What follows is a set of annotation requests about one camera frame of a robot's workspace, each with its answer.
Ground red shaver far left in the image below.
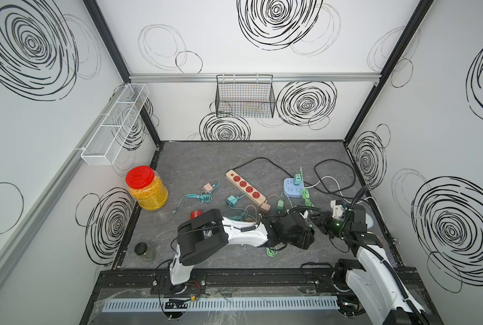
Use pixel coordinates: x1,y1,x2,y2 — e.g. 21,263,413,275
190,210,203,219

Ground white slotted cable duct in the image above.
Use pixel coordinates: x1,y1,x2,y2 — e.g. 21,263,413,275
102,296,339,313

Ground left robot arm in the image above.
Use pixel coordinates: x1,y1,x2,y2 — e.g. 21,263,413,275
169,207,315,286

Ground yellow jar red lid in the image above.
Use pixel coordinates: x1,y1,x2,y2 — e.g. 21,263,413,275
126,166,169,211

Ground beige power strip red sockets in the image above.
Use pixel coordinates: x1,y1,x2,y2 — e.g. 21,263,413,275
225,170,267,207

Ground black power cord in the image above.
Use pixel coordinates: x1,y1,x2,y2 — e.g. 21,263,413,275
233,157,357,200

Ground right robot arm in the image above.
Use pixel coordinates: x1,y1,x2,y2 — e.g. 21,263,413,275
309,200,441,324

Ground white wire shelf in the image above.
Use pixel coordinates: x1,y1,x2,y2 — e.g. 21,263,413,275
81,83,149,166

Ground black wire basket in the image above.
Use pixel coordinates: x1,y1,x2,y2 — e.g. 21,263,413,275
214,74,276,119

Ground teal charger adapter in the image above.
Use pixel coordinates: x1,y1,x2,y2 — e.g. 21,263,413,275
226,194,245,208

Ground pink charging cable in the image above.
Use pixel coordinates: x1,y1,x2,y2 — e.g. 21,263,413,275
241,194,285,222

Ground small dark lid jar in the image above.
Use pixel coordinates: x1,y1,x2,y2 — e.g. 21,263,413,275
134,242,156,261

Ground small pink charger adapter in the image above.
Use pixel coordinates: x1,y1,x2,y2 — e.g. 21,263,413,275
203,183,214,192

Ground green charger adapter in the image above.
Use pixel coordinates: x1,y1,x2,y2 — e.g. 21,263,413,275
294,173,303,186
276,200,286,213

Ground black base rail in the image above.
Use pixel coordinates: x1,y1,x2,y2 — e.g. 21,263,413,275
151,265,372,295

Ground white power cord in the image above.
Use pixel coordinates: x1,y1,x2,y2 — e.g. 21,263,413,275
304,175,372,204

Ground teal cable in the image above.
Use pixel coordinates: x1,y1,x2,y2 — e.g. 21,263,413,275
224,204,259,222
172,180,222,215

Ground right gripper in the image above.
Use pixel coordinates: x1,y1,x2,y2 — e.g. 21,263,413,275
309,210,350,238

